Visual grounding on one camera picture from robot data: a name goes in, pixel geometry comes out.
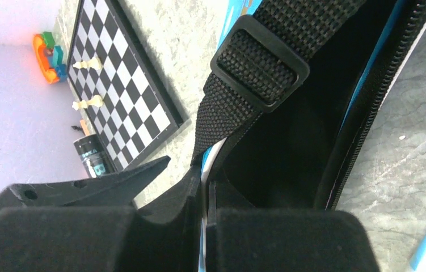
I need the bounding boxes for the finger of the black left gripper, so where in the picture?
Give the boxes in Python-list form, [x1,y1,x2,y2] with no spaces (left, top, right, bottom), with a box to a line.
[0,156,170,210]

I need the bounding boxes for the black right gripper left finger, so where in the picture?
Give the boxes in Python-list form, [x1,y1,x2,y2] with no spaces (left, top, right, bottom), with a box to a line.
[0,167,201,271]

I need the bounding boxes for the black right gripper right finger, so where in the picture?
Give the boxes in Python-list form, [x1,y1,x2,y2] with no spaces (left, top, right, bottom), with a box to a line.
[205,182,379,271]

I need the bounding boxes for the black shuttlecock tube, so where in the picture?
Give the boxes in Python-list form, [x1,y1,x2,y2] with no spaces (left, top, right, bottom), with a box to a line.
[73,134,116,178]

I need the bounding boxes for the blue racket bag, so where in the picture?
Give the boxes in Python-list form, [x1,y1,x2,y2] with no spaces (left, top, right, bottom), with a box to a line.
[192,1,426,271]

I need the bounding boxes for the black white chessboard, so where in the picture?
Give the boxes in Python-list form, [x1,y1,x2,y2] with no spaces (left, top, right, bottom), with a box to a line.
[68,0,183,171]

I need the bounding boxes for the cream chess piece front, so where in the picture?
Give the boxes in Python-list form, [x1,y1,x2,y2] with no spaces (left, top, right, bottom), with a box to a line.
[71,95,103,111]

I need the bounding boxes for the cream chess piece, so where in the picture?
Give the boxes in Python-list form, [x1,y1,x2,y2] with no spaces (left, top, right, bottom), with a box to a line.
[72,57,103,70]
[71,95,103,111]

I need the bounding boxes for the cream chess piece back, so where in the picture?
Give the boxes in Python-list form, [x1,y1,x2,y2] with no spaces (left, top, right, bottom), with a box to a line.
[72,57,103,70]

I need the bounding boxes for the teal toy blocks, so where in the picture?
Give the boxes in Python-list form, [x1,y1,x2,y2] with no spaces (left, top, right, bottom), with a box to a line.
[41,32,67,82]

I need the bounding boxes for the small tan stick handle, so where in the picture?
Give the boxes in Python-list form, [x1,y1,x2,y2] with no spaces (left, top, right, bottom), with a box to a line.
[71,120,90,136]

